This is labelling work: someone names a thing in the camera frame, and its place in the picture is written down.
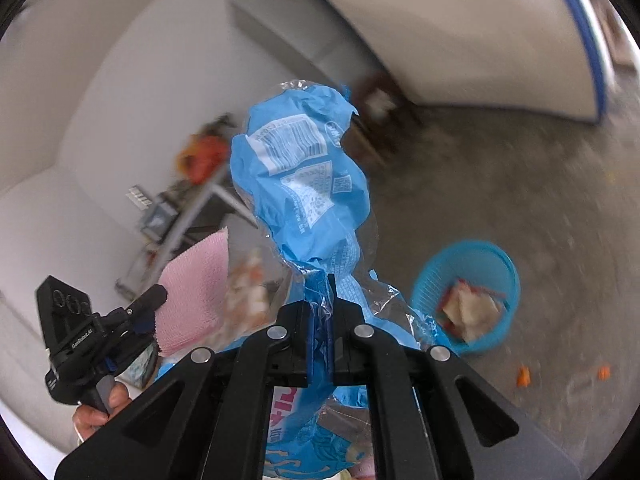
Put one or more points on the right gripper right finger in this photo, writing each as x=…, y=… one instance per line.
x=432, y=416

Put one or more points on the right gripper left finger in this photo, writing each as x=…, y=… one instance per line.
x=208, y=417

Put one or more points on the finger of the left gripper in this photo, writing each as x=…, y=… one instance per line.
x=146, y=304

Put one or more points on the pink cloth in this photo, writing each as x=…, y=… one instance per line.
x=195, y=282

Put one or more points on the clear red-print plastic bag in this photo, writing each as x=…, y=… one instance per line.
x=246, y=308

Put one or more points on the blue plastic wrapper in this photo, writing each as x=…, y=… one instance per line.
x=311, y=198

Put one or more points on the person left hand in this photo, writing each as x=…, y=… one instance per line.
x=87, y=420

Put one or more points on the silver rice cooker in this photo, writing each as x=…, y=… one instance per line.
x=158, y=220

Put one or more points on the white side table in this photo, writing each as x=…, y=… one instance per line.
x=201, y=210

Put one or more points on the orange peel on floor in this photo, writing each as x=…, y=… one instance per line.
x=524, y=378

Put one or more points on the red plastic bag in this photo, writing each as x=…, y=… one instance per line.
x=201, y=157

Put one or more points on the blue plastic basket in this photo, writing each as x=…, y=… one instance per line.
x=480, y=264

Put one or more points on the dark wooden stool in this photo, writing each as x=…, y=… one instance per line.
x=385, y=114

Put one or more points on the grey refrigerator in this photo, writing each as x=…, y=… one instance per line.
x=310, y=38

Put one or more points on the white mattress blue trim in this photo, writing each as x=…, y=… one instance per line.
x=548, y=56

